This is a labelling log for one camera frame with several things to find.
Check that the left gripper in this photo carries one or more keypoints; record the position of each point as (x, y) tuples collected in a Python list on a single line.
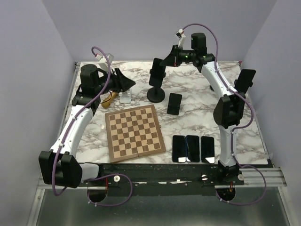
[(122, 82)]

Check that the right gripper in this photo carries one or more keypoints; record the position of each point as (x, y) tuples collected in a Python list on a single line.
[(172, 59)]

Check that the black tall round-base stand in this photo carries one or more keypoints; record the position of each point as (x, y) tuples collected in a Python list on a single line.
[(155, 95)]

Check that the phone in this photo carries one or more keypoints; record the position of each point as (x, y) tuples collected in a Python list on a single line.
[(207, 150), (157, 73), (179, 149), (193, 148)]

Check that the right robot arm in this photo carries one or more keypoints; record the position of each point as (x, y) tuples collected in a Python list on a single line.
[(229, 109)]

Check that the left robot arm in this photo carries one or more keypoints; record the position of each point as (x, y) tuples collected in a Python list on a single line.
[(59, 166)]

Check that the white phone stand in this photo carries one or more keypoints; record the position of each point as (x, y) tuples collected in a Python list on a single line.
[(125, 97)]

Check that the black folding phone stand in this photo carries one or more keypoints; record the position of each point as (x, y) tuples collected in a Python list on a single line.
[(174, 103)]

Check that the black right round-base stand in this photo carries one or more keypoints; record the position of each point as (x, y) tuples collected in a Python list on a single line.
[(244, 80)]

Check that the wooden chessboard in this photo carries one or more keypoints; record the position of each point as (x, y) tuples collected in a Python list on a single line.
[(133, 133)]

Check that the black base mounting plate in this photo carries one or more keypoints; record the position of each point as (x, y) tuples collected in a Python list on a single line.
[(150, 190)]

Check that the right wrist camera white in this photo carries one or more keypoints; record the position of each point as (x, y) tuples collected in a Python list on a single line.
[(181, 38)]

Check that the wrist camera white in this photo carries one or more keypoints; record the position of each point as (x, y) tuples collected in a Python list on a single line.
[(102, 62), (181, 38)]

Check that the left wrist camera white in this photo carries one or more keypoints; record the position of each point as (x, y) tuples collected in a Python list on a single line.
[(102, 62)]

